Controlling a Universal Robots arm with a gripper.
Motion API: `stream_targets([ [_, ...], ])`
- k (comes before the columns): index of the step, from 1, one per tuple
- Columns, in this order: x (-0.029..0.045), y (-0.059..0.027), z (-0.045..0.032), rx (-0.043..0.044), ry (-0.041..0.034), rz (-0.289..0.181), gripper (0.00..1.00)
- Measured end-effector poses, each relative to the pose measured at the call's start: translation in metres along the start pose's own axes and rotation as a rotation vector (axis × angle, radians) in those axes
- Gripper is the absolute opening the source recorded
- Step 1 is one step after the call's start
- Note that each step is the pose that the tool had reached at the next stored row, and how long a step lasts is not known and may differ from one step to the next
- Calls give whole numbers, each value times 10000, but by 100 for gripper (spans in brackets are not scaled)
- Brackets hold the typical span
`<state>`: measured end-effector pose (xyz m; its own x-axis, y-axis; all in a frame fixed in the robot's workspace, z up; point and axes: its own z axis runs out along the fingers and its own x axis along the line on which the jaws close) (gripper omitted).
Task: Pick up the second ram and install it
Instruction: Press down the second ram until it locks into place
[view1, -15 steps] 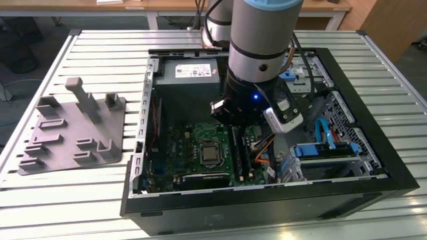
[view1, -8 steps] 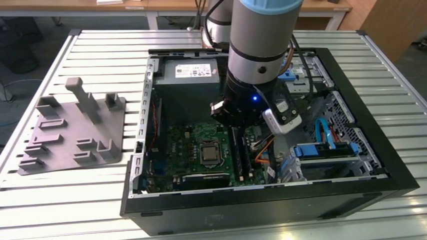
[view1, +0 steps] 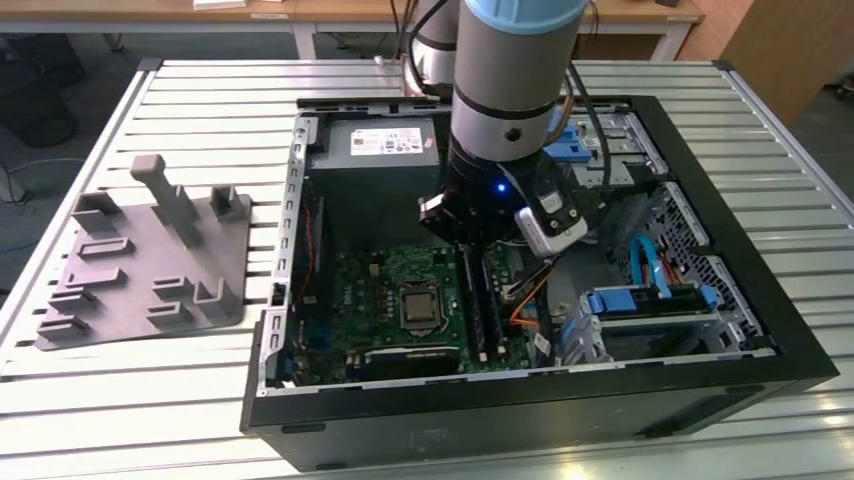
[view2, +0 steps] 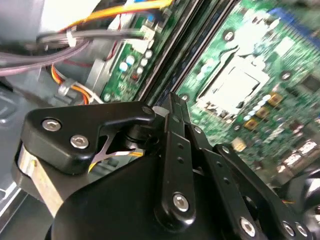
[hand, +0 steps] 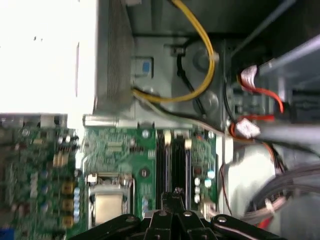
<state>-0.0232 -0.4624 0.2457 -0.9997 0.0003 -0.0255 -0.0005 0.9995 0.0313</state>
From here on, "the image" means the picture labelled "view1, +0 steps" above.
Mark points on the RAM stick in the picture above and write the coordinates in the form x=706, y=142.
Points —
x=497, y=320
x=477, y=300

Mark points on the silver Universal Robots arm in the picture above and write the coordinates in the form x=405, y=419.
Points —
x=508, y=75

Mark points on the grey power supply unit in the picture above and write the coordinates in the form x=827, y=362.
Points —
x=367, y=200

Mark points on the silver CPU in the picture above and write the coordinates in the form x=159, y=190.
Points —
x=418, y=306

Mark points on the green motherboard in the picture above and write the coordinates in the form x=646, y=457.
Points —
x=363, y=280

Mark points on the grey metal disk bay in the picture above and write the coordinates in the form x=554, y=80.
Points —
x=668, y=320
x=628, y=150

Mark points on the blue disk carrier with disk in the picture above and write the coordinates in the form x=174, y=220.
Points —
x=610, y=299

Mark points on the black graphics card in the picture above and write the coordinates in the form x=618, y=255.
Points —
x=408, y=357

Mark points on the grey parts rack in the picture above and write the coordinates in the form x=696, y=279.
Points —
x=207, y=265

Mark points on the black PC case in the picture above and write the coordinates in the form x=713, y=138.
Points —
x=534, y=420

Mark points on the brown wooden cabinet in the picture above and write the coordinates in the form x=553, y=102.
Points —
x=788, y=50

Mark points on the white box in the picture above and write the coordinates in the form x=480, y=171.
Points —
x=221, y=4

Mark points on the wooden desk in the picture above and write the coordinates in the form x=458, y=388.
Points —
x=134, y=14

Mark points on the black office chair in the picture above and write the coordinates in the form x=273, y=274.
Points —
x=41, y=90

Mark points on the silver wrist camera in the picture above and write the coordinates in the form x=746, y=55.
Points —
x=554, y=225

